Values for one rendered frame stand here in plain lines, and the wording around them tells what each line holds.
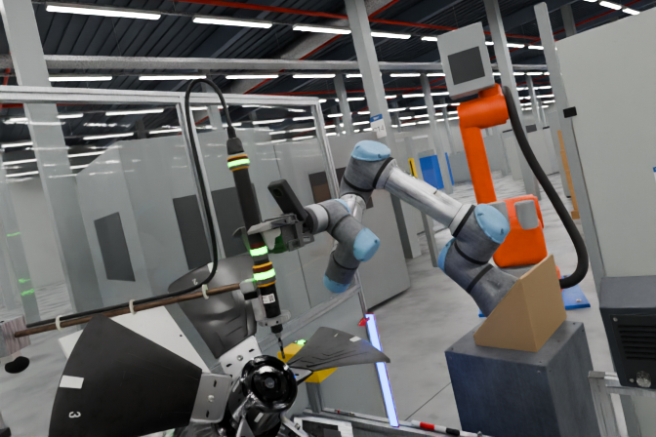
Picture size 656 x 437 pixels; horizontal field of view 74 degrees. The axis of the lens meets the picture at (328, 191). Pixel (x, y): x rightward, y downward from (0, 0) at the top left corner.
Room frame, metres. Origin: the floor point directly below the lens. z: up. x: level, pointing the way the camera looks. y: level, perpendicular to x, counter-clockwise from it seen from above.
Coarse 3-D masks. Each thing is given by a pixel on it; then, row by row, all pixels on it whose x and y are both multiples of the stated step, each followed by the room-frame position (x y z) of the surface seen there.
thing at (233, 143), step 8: (232, 128) 0.94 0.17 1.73; (232, 136) 0.94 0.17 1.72; (232, 144) 0.93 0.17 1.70; (240, 144) 0.94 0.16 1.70; (232, 152) 0.93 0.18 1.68; (240, 152) 0.96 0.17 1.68; (264, 288) 0.93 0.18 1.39; (272, 288) 0.93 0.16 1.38; (264, 296) 0.93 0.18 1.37; (272, 296) 0.93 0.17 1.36; (264, 304) 0.93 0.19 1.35; (272, 304) 0.93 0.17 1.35; (272, 312) 0.93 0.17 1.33; (280, 312) 0.94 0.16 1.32; (272, 328) 0.94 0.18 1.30; (280, 328) 0.94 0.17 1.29
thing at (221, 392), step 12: (204, 384) 0.83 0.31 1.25; (216, 384) 0.83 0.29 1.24; (228, 384) 0.84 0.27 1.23; (204, 396) 0.82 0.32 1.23; (216, 396) 0.83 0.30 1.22; (204, 408) 0.82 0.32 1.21; (216, 408) 0.83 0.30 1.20; (192, 420) 0.81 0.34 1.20; (204, 420) 0.82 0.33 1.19; (216, 420) 0.83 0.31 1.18
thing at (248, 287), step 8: (240, 288) 0.93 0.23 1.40; (248, 288) 0.93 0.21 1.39; (256, 288) 0.95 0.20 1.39; (248, 296) 0.93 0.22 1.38; (256, 296) 0.93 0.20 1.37; (256, 304) 0.93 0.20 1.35; (256, 312) 0.93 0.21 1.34; (264, 312) 0.95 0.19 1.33; (288, 312) 0.94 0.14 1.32; (256, 320) 0.93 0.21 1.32; (264, 320) 0.92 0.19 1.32; (272, 320) 0.91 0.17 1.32; (280, 320) 0.91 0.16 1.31
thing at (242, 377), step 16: (256, 368) 0.86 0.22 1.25; (272, 368) 0.87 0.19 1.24; (288, 368) 0.88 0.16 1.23; (240, 384) 0.81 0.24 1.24; (256, 384) 0.82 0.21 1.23; (288, 384) 0.86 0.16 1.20; (240, 400) 0.81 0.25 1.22; (256, 400) 0.80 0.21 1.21; (272, 400) 0.82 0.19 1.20; (288, 400) 0.83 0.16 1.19; (224, 416) 0.86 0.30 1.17; (256, 416) 0.80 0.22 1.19; (272, 416) 0.80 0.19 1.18; (224, 432) 0.83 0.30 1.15; (256, 432) 0.85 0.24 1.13; (272, 432) 0.88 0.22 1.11
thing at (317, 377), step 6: (288, 348) 1.43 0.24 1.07; (294, 348) 1.42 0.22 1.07; (300, 348) 1.41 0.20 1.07; (288, 354) 1.39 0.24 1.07; (294, 354) 1.37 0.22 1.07; (282, 360) 1.41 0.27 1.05; (318, 372) 1.33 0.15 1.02; (324, 372) 1.35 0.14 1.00; (330, 372) 1.37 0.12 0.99; (312, 378) 1.34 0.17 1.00; (318, 378) 1.33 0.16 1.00; (324, 378) 1.35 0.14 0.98
